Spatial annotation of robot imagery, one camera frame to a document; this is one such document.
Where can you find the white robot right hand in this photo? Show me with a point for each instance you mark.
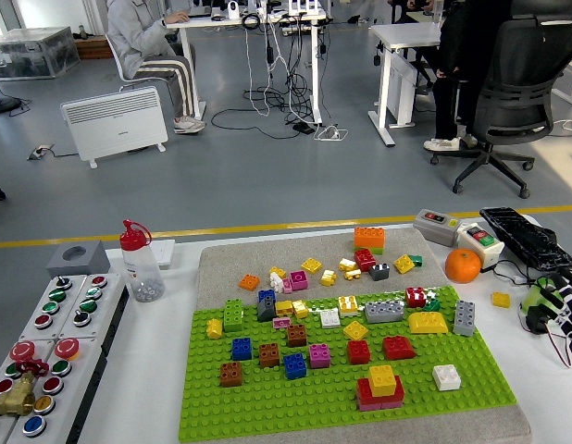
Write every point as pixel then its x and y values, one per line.
pixel 570 305

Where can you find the white square toy brick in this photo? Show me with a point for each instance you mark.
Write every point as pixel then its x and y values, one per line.
pixel 447 377

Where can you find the lime green long toy brick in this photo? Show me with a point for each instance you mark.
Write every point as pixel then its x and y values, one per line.
pixel 378 251

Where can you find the orange long toy brick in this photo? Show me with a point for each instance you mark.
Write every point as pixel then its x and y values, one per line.
pixel 369 238

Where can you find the light grey tall toy brick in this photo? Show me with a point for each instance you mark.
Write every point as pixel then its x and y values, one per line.
pixel 464 318

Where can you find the dark green toy brick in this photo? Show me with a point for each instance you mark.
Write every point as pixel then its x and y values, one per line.
pixel 418 261
pixel 433 306

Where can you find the yellow curved toy brick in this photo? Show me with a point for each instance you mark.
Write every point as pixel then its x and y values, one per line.
pixel 427 322

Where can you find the red and white toy brick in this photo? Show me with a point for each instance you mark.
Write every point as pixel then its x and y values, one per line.
pixel 415 298

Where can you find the red sloped toy brick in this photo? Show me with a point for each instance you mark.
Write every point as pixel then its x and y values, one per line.
pixel 399 348

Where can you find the light grey long toy brick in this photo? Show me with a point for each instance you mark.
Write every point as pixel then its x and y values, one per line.
pixel 384 312

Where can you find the small yellow toy brick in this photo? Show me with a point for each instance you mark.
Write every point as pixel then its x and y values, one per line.
pixel 277 271
pixel 328 277
pixel 352 274
pixel 347 264

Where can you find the wide pink flat toy brick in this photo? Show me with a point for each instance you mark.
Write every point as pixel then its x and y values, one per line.
pixel 374 406

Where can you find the yellow and white toy brick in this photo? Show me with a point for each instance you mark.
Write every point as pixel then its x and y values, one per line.
pixel 348 306

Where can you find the large red toy brick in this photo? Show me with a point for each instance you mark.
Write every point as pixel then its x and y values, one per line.
pixel 363 392

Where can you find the white flat toy brick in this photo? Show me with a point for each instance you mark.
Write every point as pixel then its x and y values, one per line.
pixel 330 319

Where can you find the magenta toy brick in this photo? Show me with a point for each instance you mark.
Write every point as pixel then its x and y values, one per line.
pixel 319 356
pixel 299 280

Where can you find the brown toy brick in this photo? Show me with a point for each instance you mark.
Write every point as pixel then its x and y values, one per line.
pixel 231 374
pixel 269 355
pixel 297 336

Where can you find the green baseplate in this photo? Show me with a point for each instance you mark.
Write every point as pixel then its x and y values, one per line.
pixel 314 407

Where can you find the blue toy brick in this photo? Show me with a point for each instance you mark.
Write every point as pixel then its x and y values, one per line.
pixel 294 366
pixel 241 349
pixel 266 296

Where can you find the small pink flat toy brick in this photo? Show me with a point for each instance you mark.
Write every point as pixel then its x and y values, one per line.
pixel 281 323

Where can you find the small white toy brick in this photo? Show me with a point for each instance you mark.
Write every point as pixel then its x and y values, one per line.
pixel 276 282

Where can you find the dark grey sloped toy brick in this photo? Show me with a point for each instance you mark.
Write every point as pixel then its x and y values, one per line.
pixel 266 311

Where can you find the orange square toy brick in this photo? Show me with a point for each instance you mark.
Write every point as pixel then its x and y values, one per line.
pixel 249 282

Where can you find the lime green tall toy brick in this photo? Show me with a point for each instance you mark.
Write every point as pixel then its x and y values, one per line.
pixel 233 316

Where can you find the black power adapter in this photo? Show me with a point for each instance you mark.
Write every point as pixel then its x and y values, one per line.
pixel 539 321

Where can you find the green tape roll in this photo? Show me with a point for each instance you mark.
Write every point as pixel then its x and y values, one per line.
pixel 531 298

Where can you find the black keyboard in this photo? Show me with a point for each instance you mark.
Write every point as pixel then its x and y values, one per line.
pixel 526 238

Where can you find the orange fruit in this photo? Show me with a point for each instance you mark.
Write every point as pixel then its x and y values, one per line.
pixel 463 266

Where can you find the black office chair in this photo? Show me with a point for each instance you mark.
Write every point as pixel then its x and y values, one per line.
pixel 517 69

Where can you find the white computer tower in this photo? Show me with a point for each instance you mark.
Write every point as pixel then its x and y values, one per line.
pixel 401 92

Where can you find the person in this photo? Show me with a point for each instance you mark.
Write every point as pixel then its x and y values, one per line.
pixel 457 46
pixel 133 37

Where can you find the white desk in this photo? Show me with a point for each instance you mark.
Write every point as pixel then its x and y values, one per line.
pixel 316 69
pixel 406 34

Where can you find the grey-brown mat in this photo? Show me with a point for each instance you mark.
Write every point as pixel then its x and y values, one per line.
pixel 230 263

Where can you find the clear bottle red cap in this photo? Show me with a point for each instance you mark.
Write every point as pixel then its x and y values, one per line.
pixel 140 273

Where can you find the grey push-button box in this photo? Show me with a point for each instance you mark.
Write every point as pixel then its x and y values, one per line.
pixel 78 384
pixel 3 386
pixel 45 305
pixel 103 300

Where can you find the grey block with hole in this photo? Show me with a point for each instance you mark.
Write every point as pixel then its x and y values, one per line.
pixel 96 263

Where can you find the white panel heater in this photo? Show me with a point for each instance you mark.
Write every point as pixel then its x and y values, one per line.
pixel 115 122

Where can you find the white chair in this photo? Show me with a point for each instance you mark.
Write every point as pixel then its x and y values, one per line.
pixel 115 65

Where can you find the wooden box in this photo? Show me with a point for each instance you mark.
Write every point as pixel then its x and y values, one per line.
pixel 94 48

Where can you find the grey floor socket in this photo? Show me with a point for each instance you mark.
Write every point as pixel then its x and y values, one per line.
pixel 40 151

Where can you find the brass valve red handwheel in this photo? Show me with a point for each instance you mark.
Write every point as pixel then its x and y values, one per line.
pixel 15 400

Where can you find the clear storage crate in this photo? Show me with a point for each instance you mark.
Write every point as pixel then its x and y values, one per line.
pixel 31 53

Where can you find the black fan base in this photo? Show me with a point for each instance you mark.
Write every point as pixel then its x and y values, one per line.
pixel 3 104

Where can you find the white switch box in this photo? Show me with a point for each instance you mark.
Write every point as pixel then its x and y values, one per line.
pixel 482 238

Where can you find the grey switch box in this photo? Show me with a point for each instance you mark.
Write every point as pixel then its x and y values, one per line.
pixel 434 226

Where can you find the white flat wall switch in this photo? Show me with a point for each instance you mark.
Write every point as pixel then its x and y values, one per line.
pixel 165 252

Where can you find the white desk camera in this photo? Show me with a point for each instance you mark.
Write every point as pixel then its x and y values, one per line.
pixel 233 10

